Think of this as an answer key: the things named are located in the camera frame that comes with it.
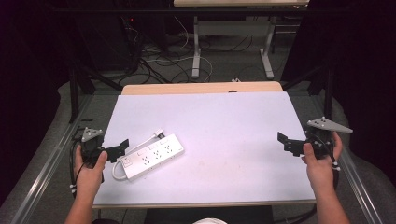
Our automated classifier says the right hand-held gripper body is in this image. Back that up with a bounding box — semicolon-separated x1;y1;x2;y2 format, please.
304;116;354;161

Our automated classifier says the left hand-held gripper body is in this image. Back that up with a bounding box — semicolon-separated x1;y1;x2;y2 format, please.
79;126;108;166

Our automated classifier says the white power strip cable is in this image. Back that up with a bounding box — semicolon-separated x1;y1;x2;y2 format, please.
111;127;165;181

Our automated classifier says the white power strip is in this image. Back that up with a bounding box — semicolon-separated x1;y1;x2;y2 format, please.
120;133;186;182

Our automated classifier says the person's left hand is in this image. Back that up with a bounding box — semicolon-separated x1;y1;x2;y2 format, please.
73;144;108;200

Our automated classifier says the person's right hand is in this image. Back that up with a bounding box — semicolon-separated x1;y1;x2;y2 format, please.
300;131;344;195

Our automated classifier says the black metal stand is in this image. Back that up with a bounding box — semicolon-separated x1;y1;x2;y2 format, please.
66;59;125;124
281;62;337;120

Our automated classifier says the white table mat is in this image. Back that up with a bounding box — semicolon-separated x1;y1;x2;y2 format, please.
92;91;318;206

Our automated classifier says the wooden table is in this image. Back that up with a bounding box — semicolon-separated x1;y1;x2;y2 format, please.
92;80;318;210

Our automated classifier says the black computer case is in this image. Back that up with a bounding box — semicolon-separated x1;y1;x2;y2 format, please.
74;13;141;73

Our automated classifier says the person's white top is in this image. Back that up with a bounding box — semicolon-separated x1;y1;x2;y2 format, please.
191;217;228;224

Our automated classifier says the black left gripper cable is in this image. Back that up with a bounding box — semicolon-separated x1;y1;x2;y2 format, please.
68;126;106;200

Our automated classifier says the aluminium floor rail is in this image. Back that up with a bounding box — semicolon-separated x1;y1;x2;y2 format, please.
337;152;384;224
8;94;94;224

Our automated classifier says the bundle of floor cables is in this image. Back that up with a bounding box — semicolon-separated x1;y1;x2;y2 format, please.
118;15;260;86

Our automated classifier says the white metal desk frame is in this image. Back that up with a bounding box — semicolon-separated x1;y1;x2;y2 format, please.
173;0;311;80

